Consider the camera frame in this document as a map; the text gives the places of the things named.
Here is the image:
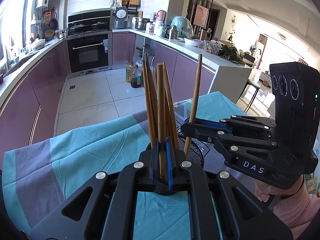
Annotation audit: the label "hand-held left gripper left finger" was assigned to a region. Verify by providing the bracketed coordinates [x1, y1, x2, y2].
[29, 137, 160, 240]

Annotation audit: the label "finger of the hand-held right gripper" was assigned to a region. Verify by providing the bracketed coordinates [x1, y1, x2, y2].
[181, 122, 278, 165]
[185, 115, 277, 131]

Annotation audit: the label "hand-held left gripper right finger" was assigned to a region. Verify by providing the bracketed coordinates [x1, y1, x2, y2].
[165, 137, 293, 240]

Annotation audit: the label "black mesh utensil holder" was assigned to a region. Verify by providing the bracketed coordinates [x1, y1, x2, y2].
[145, 135, 205, 196]

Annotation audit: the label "brown wooden chopstick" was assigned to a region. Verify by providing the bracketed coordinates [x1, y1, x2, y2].
[184, 54, 203, 155]
[157, 64, 167, 179]

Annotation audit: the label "bunch of wooden chopsticks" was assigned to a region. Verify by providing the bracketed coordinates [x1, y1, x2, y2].
[142, 53, 180, 150]

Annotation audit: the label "person's right hand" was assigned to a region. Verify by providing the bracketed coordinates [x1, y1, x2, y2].
[255, 177, 304, 203]

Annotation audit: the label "dark bar stool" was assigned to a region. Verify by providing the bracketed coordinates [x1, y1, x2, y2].
[240, 78, 260, 113]

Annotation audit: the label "teal and purple tablecloth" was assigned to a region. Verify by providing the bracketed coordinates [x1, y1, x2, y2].
[2, 92, 248, 240]

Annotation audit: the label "leafy green vegetables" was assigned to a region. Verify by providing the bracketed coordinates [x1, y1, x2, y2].
[219, 44, 247, 64]

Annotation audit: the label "clear egg container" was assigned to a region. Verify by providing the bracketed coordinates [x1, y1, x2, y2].
[204, 40, 222, 55]

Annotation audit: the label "pale green air fryer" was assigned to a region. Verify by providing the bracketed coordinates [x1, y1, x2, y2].
[171, 16, 193, 38]

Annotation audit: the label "steel stock pot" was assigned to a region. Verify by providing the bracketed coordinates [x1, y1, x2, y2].
[135, 17, 148, 30]

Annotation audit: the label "black built-in oven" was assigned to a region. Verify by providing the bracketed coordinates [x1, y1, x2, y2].
[67, 34, 110, 74]

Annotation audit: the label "purple kitchen base cabinets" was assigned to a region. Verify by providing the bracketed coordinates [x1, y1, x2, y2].
[0, 31, 218, 150]

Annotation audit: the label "silver rice cooker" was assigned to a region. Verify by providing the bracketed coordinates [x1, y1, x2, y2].
[114, 7, 129, 29]

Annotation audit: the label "black wok with lid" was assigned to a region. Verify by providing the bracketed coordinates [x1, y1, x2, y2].
[69, 23, 88, 33]

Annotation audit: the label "black integrated stove hood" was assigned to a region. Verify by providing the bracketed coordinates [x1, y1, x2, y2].
[68, 9, 112, 36]

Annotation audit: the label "white casserole pot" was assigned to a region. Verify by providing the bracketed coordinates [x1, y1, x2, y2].
[30, 38, 46, 50]

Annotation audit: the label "kitchen window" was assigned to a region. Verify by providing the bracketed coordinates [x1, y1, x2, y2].
[0, 0, 35, 63]

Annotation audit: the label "pink wall picture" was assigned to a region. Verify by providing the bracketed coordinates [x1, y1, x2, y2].
[194, 4, 209, 28]

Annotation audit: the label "wall rack with cutting board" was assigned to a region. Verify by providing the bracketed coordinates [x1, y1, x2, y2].
[112, 0, 141, 12]

